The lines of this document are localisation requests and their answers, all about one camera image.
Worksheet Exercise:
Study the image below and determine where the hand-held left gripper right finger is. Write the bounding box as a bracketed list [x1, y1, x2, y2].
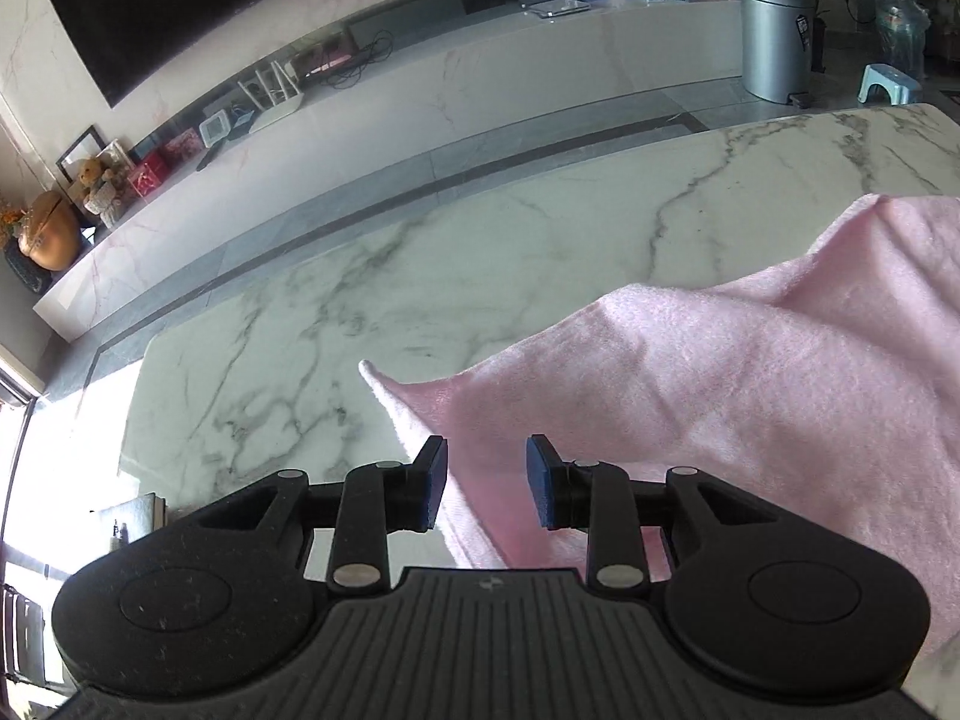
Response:
[525, 433, 802, 592]

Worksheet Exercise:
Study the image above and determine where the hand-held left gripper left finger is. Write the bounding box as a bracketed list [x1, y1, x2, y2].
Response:
[174, 435, 449, 590]

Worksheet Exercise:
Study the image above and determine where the pink towel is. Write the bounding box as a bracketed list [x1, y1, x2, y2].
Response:
[360, 193, 960, 720]

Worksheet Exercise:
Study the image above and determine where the white marble tv cabinet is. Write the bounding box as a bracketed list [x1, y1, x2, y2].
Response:
[33, 0, 751, 325]

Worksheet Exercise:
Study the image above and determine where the red gift box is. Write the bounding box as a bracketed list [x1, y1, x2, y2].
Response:
[126, 150, 175, 200]

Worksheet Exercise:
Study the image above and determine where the white wifi router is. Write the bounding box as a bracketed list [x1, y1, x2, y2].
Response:
[238, 58, 304, 134]

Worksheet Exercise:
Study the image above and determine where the brown teddy bear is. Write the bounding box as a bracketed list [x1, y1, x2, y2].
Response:
[73, 156, 127, 215]

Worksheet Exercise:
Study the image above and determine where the black framed picture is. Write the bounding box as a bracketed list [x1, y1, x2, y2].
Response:
[57, 126, 106, 184]

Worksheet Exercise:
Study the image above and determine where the silver pedal trash bin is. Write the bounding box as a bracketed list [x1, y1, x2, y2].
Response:
[741, 0, 815, 106]

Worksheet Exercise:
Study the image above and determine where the light blue plastic stool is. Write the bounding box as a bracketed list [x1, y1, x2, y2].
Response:
[856, 64, 925, 107]

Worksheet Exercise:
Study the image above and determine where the large water bottle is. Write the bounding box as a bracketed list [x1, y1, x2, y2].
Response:
[874, 0, 931, 80]

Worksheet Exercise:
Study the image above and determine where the black cables bundle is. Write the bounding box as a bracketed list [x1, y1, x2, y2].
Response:
[322, 30, 395, 88]

